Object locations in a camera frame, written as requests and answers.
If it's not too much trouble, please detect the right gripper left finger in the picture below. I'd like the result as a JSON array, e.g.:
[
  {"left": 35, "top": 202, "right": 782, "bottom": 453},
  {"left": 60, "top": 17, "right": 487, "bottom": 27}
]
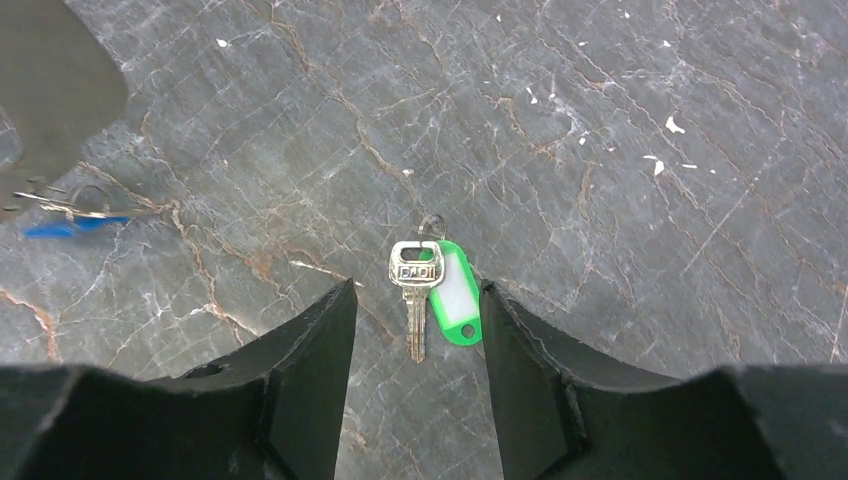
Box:
[{"left": 1, "top": 280, "right": 358, "bottom": 479}]

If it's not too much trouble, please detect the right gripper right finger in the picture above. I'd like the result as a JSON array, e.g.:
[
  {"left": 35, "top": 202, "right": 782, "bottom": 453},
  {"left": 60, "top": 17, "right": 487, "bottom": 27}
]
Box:
[{"left": 480, "top": 281, "right": 847, "bottom": 479}]

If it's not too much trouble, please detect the green tagged key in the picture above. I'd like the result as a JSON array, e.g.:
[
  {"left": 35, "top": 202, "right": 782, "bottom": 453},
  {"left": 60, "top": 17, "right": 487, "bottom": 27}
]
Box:
[{"left": 388, "top": 214, "right": 482, "bottom": 363}]

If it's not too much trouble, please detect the blue tagged key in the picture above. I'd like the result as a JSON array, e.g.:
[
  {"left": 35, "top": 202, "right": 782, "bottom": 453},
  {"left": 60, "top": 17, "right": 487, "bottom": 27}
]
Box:
[{"left": 12, "top": 184, "right": 154, "bottom": 239}]

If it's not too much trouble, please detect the grey metal key holder plate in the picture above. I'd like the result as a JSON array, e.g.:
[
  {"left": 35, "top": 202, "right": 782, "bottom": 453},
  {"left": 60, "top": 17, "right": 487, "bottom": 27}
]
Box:
[{"left": 1, "top": 1, "right": 128, "bottom": 222}]

